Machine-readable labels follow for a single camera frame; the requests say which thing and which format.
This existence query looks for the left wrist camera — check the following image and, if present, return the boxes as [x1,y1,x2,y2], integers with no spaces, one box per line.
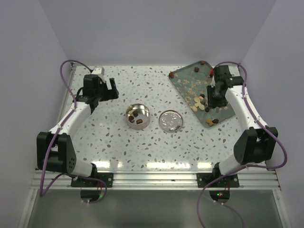
[91,66,105,80]

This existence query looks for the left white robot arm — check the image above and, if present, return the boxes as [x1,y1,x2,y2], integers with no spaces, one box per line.
[37,74,119,187]

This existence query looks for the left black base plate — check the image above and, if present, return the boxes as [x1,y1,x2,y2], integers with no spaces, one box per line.
[71,172,114,188]

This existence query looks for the round silver tin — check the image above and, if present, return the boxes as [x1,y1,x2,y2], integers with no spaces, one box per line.
[125,104,151,130]

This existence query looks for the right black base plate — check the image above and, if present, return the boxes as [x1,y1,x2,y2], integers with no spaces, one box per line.
[196,172,240,188]

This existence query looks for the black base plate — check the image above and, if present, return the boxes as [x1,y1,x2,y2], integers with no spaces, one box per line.
[196,172,240,188]
[71,172,114,188]

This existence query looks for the round silver tin lid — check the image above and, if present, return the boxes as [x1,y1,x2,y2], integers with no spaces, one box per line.
[159,110,183,132]

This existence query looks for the chocolates at tray corner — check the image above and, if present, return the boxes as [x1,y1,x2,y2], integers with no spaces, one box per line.
[206,119,219,126]

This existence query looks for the aluminium rail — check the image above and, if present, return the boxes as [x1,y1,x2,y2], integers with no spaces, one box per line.
[30,171,280,190]

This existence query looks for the green floral metal tray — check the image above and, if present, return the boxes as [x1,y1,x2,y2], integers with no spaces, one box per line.
[168,60,235,128]

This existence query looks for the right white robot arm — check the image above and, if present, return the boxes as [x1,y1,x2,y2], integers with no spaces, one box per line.
[207,65,278,187]

